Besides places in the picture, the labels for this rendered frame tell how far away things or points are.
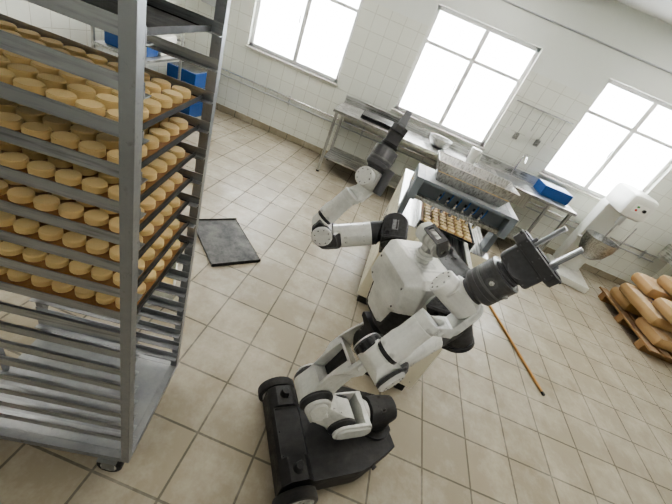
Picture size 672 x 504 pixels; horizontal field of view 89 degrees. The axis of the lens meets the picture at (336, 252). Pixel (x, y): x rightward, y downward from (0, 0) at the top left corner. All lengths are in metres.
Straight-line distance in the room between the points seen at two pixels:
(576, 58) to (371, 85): 2.53
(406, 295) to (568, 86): 4.83
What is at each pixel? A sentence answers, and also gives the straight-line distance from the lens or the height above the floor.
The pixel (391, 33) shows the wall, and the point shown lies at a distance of 5.35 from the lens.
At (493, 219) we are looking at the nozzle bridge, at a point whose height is 1.09.
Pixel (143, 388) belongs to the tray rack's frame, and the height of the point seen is 0.15.
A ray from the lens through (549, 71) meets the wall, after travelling 5.56.
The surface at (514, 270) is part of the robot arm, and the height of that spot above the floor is 1.54.
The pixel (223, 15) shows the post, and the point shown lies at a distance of 1.14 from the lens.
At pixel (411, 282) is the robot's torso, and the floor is 1.26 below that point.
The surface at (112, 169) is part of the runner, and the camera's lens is 0.87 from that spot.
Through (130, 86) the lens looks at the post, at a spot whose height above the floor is 1.60.
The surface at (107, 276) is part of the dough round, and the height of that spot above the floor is 1.06.
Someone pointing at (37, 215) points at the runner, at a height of 1.23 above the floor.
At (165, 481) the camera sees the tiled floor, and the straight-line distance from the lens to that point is 1.93.
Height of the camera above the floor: 1.82
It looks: 33 degrees down
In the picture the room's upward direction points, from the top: 23 degrees clockwise
